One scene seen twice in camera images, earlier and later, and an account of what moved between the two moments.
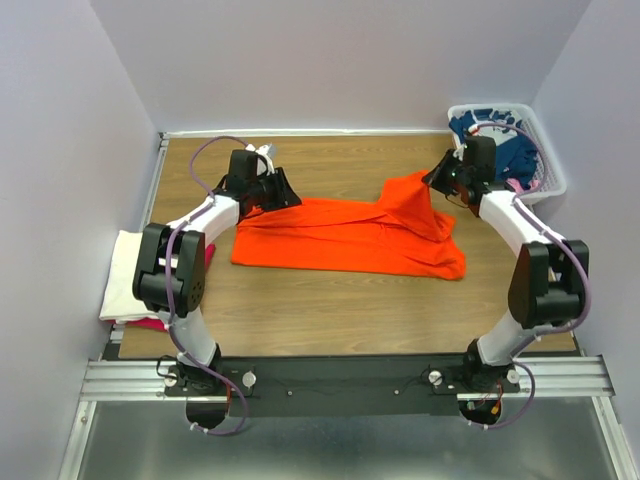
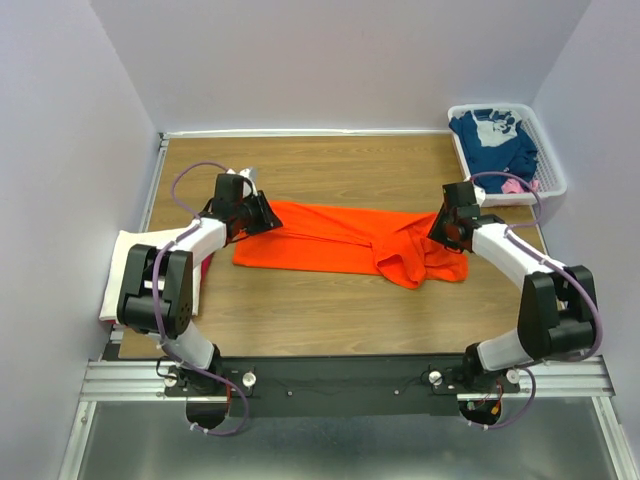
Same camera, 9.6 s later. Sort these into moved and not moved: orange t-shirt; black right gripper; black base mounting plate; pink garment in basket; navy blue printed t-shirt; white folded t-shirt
Moved: black right gripper; orange t-shirt
Not moved: black base mounting plate; white folded t-shirt; navy blue printed t-shirt; pink garment in basket
